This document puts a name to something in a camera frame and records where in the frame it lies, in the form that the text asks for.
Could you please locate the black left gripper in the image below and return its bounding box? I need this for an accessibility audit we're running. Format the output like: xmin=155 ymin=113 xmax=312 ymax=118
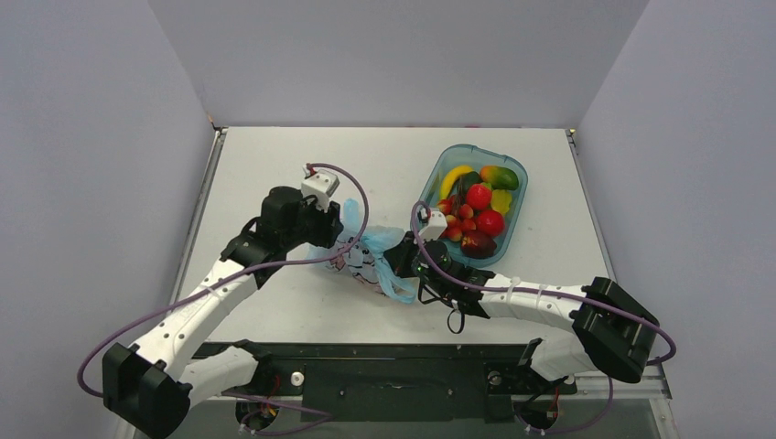
xmin=283 ymin=192 xmax=342 ymax=252

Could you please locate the light blue plastic bag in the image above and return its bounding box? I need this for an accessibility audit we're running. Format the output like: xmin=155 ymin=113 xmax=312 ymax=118
xmin=307 ymin=198 xmax=415 ymax=305

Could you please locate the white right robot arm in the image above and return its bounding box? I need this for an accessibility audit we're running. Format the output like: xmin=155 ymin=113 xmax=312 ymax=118
xmin=384 ymin=236 xmax=659 ymax=391

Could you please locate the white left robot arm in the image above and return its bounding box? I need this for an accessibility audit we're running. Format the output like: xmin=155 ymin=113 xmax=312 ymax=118
xmin=102 ymin=185 xmax=343 ymax=438

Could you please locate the fake cherry bunch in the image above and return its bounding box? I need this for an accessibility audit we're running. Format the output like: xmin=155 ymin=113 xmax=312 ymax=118
xmin=436 ymin=198 xmax=476 ymax=242

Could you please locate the dark red fake fruit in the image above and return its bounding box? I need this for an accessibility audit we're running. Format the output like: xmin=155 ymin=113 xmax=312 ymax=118
xmin=459 ymin=230 xmax=497 ymax=259

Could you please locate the yellow fake banana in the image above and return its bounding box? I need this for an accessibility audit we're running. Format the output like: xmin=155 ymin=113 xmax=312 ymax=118
xmin=439 ymin=165 xmax=474 ymax=199

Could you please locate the red fake apple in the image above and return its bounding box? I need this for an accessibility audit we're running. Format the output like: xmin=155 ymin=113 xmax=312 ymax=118
xmin=474 ymin=209 xmax=505 ymax=237

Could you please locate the red fake strawberry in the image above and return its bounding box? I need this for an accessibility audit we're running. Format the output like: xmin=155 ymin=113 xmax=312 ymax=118
xmin=465 ymin=183 xmax=492 ymax=210

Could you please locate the yellow fake starfruit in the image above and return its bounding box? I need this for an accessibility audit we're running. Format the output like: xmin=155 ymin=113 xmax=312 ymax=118
xmin=490 ymin=189 xmax=512 ymax=217

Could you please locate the green orange fake mango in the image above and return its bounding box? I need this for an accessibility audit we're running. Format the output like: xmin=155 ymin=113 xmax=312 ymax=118
xmin=480 ymin=166 xmax=520 ymax=191

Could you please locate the teal plastic fruit tray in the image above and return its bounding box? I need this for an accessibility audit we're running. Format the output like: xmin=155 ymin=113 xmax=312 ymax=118
xmin=420 ymin=145 xmax=528 ymax=268

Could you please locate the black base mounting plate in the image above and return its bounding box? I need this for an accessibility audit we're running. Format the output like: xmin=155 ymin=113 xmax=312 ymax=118
xmin=233 ymin=339 xmax=582 ymax=423

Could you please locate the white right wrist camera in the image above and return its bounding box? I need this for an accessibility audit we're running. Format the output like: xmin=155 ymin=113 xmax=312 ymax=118
xmin=418 ymin=209 xmax=447 ymax=241

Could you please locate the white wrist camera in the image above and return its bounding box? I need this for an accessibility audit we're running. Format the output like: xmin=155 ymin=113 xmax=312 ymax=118
xmin=418 ymin=209 xmax=447 ymax=241
xmin=300 ymin=170 xmax=340 ymax=212

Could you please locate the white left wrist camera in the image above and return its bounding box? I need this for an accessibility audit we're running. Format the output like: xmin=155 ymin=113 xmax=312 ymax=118
xmin=300 ymin=170 xmax=340 ymax=212

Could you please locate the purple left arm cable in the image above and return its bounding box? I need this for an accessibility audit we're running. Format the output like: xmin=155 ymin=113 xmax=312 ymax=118
xmin=77 ymin=162 xmax=370 ymax=400

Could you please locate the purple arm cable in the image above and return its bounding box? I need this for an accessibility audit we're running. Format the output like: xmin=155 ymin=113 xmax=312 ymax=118
xmin=77 ymin=162 xmax=370 ymax=400
xmin=410 ymin=200 xmax=678 ymax=368

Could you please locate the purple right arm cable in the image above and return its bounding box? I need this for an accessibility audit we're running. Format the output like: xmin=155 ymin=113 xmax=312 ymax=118
xmin=410 ymin=200 xmax=678 ymax=368

